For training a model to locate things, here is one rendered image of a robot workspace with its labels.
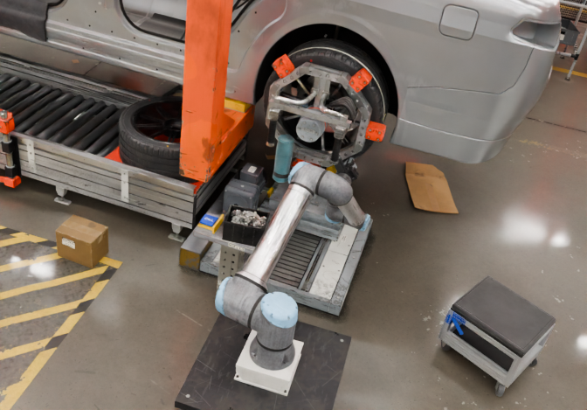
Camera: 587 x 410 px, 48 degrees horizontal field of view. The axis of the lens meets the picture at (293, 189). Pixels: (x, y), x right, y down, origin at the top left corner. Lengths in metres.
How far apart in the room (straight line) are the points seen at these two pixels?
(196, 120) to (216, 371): 1.21
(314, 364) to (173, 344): 0.76
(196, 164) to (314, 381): 1.25
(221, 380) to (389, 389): 0.89
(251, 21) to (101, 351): 1.81
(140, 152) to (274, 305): 1.52
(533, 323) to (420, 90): 1.26
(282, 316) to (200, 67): 1.24
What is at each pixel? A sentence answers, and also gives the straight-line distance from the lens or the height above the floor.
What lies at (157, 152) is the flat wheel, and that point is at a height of 0.48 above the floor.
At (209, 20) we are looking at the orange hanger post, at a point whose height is 1.39.
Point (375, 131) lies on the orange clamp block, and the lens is 3.40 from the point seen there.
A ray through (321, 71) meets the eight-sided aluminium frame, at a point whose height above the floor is 1.12.
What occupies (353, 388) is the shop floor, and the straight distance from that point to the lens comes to 3.25.
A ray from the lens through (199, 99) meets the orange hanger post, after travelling 3.20.
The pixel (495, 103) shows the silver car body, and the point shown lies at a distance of 3.42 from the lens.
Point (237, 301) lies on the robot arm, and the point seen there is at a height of 0.62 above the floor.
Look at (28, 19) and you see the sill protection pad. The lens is 4.25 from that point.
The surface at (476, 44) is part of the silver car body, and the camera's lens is 3.31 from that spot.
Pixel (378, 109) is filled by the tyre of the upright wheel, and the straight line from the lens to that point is 3.44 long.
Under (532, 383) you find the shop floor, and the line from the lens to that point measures 3.62.
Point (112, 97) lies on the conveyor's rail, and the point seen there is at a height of 0.31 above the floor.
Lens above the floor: 2.49
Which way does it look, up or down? 35 degrees down
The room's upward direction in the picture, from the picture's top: 9 degrees clockwise
